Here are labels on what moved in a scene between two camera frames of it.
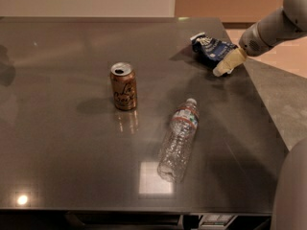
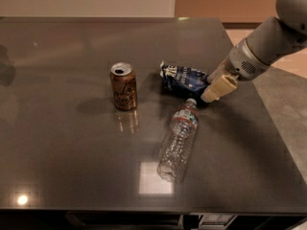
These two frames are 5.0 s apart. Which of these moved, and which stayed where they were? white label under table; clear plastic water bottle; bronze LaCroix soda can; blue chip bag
Moved: blue chip bag
Stayed: white label under table; clear plastic water bottle; bronze LaCroix soda can
